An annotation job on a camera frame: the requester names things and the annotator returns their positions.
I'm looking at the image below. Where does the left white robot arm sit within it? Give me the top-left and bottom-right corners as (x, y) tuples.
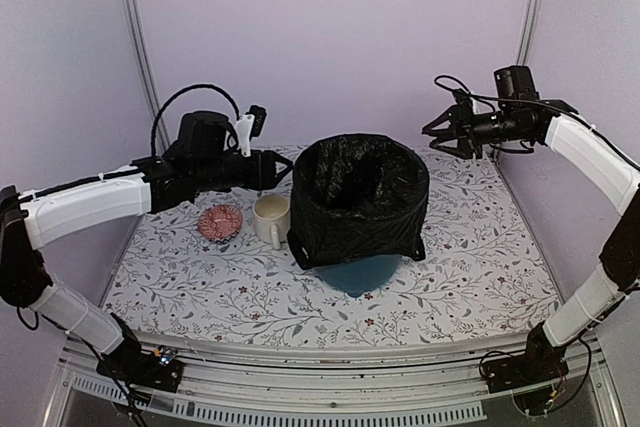
(1, 106), (293, 381)

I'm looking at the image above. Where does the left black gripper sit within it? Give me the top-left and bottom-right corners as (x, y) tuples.
(194, 149), (294, 193)

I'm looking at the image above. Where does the red patterned small bowl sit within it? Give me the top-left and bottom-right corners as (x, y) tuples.
(197, 204), (244, 243)

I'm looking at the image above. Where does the aluminium frame post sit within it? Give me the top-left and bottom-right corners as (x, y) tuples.
(122, 0), (159, 119)
(516, 0), (543, 65)

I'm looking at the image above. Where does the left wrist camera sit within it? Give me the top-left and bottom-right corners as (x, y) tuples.
(234, 105), (267, 157)

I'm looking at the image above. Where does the floral patterned table mat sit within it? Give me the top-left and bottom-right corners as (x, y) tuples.
(103, 146), (560, 348)

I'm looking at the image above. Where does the right aluminium frame post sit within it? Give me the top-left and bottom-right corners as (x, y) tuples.
(516, 0), (543, 65)

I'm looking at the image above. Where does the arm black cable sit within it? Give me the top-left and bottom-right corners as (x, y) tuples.
(433, 74), (640, 173)
(149, 84), (241, 153)

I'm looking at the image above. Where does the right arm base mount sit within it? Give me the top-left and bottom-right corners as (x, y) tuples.
(478, 323), (569, 393)

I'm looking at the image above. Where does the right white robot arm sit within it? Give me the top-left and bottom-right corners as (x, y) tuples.
(422, 65), (639, 383)

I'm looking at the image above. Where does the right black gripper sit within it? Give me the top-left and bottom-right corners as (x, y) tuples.
(423, 100), (530, 159)

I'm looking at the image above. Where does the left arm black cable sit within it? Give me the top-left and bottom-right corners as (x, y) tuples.
(149, 84), (241, 153)

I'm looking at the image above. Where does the left aluminium frame post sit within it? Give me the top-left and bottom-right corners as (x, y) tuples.
(122, 0), (159, 119)

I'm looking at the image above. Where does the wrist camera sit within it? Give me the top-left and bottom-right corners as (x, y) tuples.
(234, 105), (267, 157)
(453, 89), (478, 114)

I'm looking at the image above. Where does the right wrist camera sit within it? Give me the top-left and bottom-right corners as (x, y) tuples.
(453, 89), (478, 114)

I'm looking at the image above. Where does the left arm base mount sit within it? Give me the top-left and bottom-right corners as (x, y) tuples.
(96, 330), (184, 393)

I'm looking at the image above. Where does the front aluminium rail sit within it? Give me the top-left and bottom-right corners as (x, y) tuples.
(43, 334), (631, 426)

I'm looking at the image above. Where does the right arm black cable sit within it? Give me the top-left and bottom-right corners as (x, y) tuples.
(433, 74), (640, 173)

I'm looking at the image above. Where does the cream ceramic mug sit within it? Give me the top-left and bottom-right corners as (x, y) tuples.
(252, 194), (290, 250)

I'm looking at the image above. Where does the teal plastic trash bin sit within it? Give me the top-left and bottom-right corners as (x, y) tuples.
(313, 255), (402, 298)

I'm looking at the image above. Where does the black plastic trash bag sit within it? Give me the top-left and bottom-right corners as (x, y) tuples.
(287, 133), (430, 270)

